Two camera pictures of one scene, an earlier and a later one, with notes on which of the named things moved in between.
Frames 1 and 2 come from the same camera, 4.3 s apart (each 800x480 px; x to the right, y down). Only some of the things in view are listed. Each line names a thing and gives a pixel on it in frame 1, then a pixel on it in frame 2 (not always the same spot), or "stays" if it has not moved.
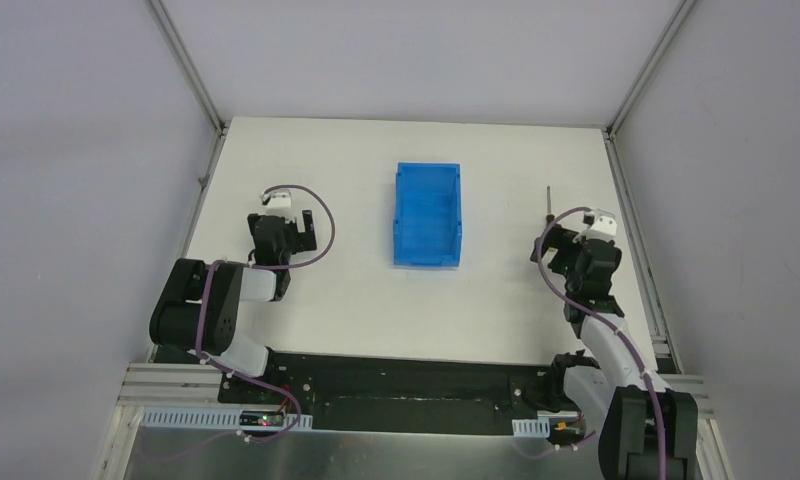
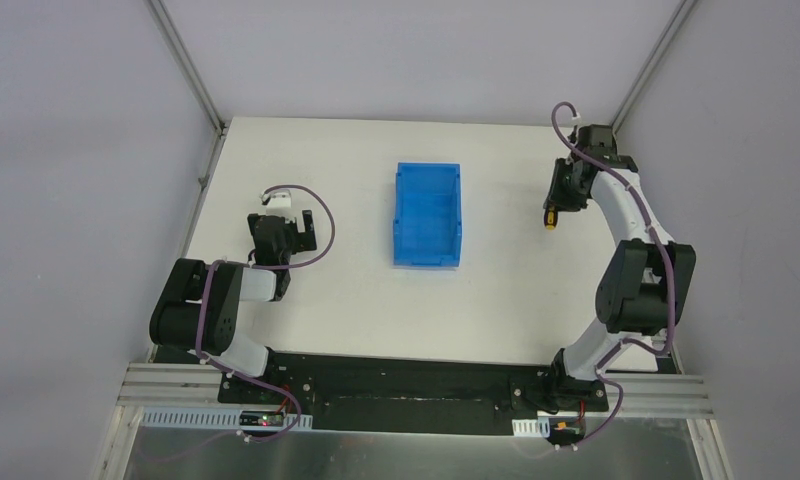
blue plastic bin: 428,214 stays
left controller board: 261,418 stays
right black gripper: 568,249 → 562,192
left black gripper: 283,228 stays
